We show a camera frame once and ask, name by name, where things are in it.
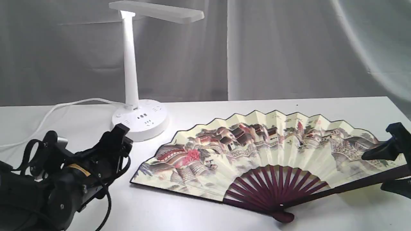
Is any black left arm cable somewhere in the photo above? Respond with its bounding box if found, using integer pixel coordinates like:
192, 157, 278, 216
19, 138, 132, 231

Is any white desk lamp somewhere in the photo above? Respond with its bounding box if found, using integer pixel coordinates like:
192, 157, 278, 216
109, 0, 205, 142

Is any painted paper folding fan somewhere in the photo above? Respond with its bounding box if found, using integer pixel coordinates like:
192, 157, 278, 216
130, 111, 410, 223

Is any white lamp power cable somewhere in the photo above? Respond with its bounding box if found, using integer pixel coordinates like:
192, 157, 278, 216
0, 98, 126, 150

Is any grey backdrop curtain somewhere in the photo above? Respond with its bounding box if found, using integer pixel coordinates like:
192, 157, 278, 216
1, 0, 410, 110

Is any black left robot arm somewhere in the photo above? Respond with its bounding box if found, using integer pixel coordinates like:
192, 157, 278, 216
0, 123, 133, 231

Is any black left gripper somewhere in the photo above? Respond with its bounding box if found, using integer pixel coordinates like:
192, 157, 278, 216
48, 124, 133, 225

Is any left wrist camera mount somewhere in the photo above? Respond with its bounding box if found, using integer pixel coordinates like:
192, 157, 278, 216
30, 130, 68, 179

